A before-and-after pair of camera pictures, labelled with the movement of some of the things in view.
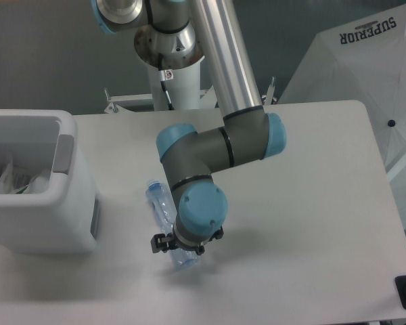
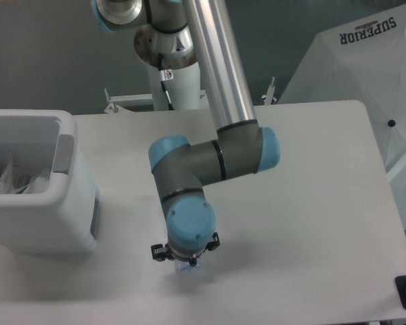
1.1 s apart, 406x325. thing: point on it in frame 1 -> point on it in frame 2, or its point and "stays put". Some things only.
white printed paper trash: (6, 185) stays put
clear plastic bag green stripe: (38, 185) stays put
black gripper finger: (218, 234) -> (213, 245)
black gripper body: (198, 246) -> (174, 254)
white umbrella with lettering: (375, 59) stays put
